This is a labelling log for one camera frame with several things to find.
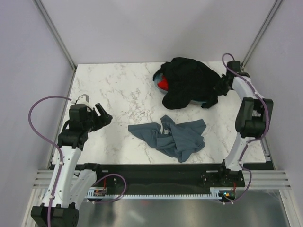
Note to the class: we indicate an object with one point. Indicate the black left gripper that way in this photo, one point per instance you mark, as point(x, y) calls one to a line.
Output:
point(104, 119)

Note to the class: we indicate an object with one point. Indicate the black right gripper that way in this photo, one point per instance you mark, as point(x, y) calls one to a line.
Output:
point(218, 88)

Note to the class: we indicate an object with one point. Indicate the grey-blue t shirt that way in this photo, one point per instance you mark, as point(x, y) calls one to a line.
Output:
point(174, 140)

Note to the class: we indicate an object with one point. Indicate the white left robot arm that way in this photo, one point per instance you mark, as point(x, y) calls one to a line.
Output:
point(61, 203)

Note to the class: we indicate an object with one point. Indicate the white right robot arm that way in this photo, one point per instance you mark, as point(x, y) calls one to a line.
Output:
point(254, 115)

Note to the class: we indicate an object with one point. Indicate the red t shirt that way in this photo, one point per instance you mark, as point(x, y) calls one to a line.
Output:
point(163, 85)

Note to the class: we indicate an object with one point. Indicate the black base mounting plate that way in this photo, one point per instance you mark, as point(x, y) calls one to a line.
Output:
point(164, 178)

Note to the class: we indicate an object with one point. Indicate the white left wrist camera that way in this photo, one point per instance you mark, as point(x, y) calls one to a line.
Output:
point(83, 99)

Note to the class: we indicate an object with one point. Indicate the right aluminium frame post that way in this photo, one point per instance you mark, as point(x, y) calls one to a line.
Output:
point(265, 25)

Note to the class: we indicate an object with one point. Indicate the aluminium frame post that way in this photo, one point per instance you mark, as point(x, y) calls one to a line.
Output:
point(49, 22)
point(265, 25)

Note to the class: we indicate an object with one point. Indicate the left aluminium frame post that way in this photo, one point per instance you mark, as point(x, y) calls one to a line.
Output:
point(49, 22)

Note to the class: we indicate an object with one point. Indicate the aluminium front frame rail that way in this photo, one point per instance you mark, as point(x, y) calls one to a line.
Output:
point(261, 179)

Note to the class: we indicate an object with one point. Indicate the white slotted cable duct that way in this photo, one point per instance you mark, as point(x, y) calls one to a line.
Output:
point(94, 194)

